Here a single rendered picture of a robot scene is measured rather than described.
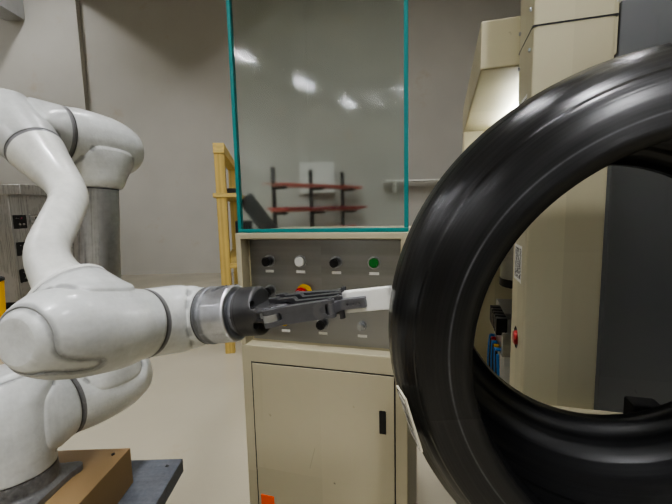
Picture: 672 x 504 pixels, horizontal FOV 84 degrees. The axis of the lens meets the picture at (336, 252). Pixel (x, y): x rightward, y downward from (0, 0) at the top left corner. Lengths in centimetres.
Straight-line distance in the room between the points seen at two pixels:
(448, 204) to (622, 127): 15
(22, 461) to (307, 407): 71
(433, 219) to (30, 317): 43
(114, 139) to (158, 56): 851
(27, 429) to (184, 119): 829
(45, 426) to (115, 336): 55
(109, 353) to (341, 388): 84
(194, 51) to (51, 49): 295
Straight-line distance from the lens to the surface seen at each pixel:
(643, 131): 41
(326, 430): 132
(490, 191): 38
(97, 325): 51
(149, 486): 122
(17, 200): 714
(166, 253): 907
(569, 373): 87
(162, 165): 907
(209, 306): 58
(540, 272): 81
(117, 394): 112
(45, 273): 59
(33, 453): 105
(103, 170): 104
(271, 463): 147
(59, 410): 105
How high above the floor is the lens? 134
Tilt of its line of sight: 7 degrees down
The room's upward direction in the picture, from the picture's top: 1 degrees counter-clockwise
